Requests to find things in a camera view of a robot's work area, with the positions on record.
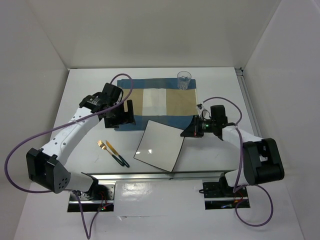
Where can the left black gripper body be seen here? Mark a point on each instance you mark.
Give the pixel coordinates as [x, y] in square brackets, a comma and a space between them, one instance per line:
[117, 112]

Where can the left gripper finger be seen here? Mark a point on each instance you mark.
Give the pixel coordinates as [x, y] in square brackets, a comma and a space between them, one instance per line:
[113, 123]
[129, 114]

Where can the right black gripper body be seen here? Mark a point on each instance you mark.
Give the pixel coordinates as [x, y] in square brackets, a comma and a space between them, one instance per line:
[207, 126]

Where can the gold fork green handle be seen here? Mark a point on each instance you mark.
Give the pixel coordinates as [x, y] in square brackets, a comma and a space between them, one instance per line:
[104, 147]

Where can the blue and tan placemat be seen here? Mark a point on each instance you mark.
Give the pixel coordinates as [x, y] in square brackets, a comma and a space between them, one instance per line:
[160, 100]

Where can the white square plate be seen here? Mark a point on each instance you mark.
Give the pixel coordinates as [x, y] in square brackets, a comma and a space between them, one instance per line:
[160, 146]

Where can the clear drinking glass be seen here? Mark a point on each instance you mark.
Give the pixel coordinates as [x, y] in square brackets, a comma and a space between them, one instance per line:
[183, 80]

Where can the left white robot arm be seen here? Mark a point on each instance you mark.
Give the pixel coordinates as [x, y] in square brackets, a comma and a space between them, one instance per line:
[46, 166]

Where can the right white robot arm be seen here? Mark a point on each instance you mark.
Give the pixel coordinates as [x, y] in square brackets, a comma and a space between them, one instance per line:
[260, 161]

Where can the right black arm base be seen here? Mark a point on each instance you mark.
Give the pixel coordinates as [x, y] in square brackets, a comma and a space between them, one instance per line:
[220, 196]

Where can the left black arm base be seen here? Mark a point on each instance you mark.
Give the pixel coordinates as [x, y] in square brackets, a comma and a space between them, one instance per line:
[103, 200]

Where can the gold knife green handle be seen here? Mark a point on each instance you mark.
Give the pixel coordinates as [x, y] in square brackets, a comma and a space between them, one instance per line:
[120, 159]

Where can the aluminium rail frame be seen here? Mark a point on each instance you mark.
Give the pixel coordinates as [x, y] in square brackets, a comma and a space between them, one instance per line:
[214, 86]

